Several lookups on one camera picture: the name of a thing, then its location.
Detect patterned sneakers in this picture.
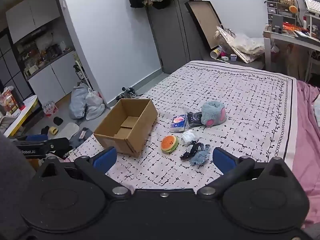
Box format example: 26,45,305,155
116,87,140,100

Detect clear plastic bag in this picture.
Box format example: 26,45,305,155
231,34,265,55

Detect grey desk drawer organiser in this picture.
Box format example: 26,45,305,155
266,0,297,28

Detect bed with patterned sheet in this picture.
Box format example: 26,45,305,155
64,60,298,190

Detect pack of water bottles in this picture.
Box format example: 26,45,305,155
43,101,58,117

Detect black and white plush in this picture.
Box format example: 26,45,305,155
180,142,202,161

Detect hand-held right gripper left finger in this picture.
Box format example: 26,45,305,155
35,146,132,200

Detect blue denim plush toy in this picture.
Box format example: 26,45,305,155
190,145,212,166

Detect brown cardboard box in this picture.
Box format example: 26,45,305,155
94,98,158,158

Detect leaning white board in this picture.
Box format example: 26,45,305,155
215,26,260,64

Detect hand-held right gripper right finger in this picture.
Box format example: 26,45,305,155
197,147,299,200

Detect black speckled cloth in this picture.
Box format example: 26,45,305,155
186,112,203,128

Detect black picture frame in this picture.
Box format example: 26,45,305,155
184,0,223,50

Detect blue tie-dye rug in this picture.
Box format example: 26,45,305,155
69,127,94,150

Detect grey door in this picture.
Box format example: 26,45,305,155
146,0,202,74

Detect white desk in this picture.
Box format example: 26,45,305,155
263,25,320,80

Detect hamburger plush toy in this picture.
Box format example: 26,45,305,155
161,135,179,153

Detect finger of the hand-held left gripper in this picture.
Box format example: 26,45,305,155
12,134,70,153

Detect blue tissue pack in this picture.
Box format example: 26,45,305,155
169,114,187,133

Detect pink quilt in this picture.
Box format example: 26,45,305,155
291,80,320,230

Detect person's left forearm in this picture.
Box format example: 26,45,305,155
0,130,38,240

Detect round white yellow table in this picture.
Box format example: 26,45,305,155
2,95,39,138

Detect white knotted plastic bag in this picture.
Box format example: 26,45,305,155
85,89,104,107

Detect grey wall cabinet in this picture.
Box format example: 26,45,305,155
5,0,80,103

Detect white keyboard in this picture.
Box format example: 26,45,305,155
304,0,320,14

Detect white stand with bottle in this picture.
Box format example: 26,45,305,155
74,60,92,90

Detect large grey plastic bag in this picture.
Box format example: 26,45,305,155
69,82,90,119

